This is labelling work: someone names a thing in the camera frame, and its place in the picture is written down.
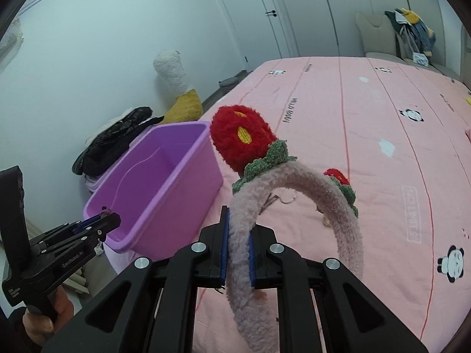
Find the gold pearl claw clip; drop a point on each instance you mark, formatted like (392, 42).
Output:
(325, 222)

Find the pile of clothes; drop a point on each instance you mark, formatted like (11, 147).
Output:
(412, 33)

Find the white tissue box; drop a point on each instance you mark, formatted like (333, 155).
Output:
(420, 59)

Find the black puffer jacket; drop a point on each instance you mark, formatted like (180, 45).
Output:
(110, 139)

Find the brown snap hair clip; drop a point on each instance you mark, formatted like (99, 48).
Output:
(268, 204)

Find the person's left hand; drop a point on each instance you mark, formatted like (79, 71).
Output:
(36, 325)

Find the beige cushioned chair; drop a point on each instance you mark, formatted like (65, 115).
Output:
(375, 33)

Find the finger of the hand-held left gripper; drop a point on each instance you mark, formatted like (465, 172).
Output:
(90, 223)
(110, 222)

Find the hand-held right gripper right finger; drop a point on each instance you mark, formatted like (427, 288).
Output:
(252, 261)

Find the purple plastic bin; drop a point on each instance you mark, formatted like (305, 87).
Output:
(158, 176)

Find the grey round stool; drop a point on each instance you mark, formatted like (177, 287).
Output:
(228, 84)

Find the white door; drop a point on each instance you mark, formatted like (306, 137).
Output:
(250, 18)

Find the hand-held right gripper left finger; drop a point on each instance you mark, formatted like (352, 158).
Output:
(224, 250)

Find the white and yellow plush toy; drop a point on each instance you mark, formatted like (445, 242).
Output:
(173, 77)

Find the pink fluffy strawberry headband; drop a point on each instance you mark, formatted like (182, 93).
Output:
(331, 198)

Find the pink printed bed cover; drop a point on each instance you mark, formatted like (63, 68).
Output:
(386, 191)

